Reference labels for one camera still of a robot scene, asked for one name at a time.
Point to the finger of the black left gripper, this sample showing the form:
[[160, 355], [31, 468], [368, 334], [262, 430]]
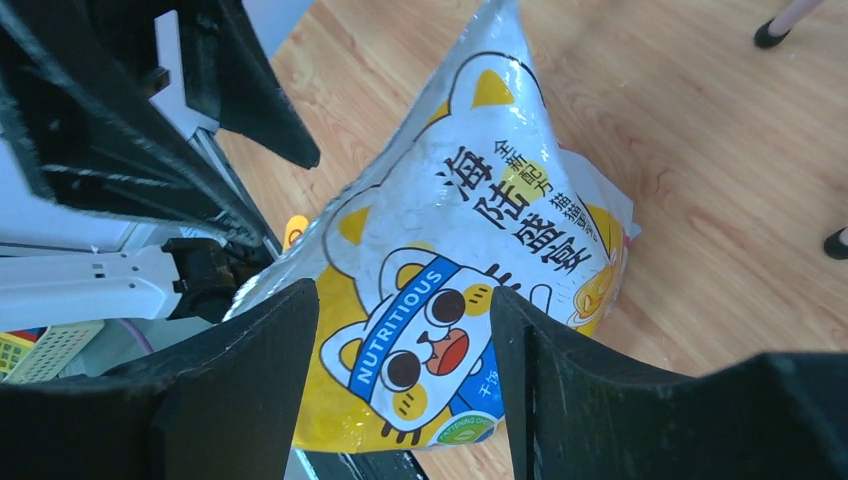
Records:
[[227, 77], [86, 136]]

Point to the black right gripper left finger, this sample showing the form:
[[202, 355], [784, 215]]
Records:
[[219, 405]]

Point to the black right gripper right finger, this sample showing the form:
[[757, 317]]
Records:
[[577, 409]]

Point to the pet food bag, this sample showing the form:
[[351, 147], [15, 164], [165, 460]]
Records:
[[473, 192]]

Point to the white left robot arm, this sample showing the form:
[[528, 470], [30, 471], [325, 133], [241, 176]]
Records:
[[61, 265]]

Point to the yellow perforated basket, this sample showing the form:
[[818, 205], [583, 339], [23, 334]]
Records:
[[39, 354]]

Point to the black shoe lower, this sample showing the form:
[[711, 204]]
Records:
[[835, 245]]

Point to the black shoe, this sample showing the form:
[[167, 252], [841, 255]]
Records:
[[765, 39], [835, 245]]

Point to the black shoe upper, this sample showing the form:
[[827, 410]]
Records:
[[765, 39]]

